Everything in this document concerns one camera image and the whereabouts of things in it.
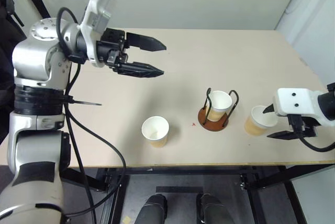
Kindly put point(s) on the black metal table frame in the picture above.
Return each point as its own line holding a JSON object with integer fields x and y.
{"x": 183, "y": 172}

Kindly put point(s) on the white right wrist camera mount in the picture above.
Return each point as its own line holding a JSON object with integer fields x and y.
{"x": 293, "y": 101}

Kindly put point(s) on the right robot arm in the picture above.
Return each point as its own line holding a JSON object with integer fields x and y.
{"x": 327, "y": 103}

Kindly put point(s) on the black equipment beside table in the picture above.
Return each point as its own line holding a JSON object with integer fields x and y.
{"x": 6, "y": 25}

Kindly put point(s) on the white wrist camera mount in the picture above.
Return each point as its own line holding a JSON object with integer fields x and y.
{"x": 95, "y": 17}
{"x": 293, "y": 101}

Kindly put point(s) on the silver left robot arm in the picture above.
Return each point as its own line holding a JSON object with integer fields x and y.
{"x": 31, "y": 59}

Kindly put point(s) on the white and tan paper cup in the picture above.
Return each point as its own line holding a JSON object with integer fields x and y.
{"x": 155, "y": 132}
{"x": 257, "y": 124}
{"x": 220, "y": 103}

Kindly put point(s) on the black zip tie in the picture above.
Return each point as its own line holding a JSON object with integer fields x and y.
{"x": 83, "y": 102}

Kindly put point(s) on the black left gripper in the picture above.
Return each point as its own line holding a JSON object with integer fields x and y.
{"x": 111, "y": 48}

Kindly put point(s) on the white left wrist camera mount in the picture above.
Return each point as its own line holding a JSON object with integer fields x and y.
{"x": 95, "y": 17}

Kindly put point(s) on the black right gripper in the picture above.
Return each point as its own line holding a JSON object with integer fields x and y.
{"x": 305, "y": 127}

